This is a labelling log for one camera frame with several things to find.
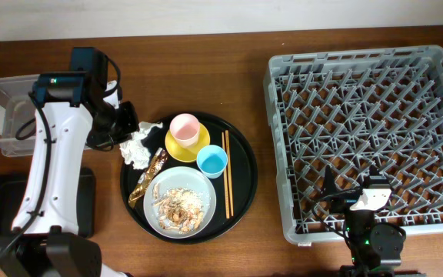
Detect white tissue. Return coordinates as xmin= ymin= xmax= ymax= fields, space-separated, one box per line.
xmin=119 ymin=122 xmax=163 ymax=170

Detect light blue plastic cup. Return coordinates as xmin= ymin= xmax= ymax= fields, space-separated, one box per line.
xmin=196 ymin=145 xmax=228 ymax=179

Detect yellow small plate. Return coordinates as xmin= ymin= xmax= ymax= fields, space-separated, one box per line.
xmin=165 ymin=123 xmax=211 ymax=163

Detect grey plastic dishwasher rack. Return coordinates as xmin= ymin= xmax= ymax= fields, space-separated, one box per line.
xmin=263 ymin=45 xmax=443 ymax=246

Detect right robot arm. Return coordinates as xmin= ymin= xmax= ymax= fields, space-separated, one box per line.
xmin=321 ymin=165 xmax=407 ymax=276

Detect grey plate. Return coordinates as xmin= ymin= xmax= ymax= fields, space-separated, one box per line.
xmin=142 ymin=166 xmax=217 ymax=240

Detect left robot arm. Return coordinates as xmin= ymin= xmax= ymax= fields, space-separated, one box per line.
xmin=0 ymin=47 xmax=138 ymax=276

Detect pink plastic cup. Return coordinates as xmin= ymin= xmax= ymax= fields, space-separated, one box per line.
xmin=169 ymin=113 xmax=201 ymax=148

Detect food scraps on plate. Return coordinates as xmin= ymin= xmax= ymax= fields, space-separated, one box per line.
xmin=152 ymin=184 xmax=205 ymax=235

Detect gold brown snack wrapper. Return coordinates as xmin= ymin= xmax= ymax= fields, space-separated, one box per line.
xmin=128 ymin=148 xmax=168 ymax=209

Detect wooden chopstick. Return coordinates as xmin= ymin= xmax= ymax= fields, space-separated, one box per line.
xmin=225 ymin=130 xmax=234 ymax=217
xmin=221 ymin=132 xmax=230 ymax=219

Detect round black serving tray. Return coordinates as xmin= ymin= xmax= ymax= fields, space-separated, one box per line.
xmin=120 ymin=112 xmax=258 ymax=244

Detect black rectangular tray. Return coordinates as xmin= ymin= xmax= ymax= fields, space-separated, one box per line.
xmin=0 ymin=168 xmax=96 ymax=238

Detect clear plastic waste bin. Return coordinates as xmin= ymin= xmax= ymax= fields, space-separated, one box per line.
xmin=0 ymin=74 xmax=122 ymax=158

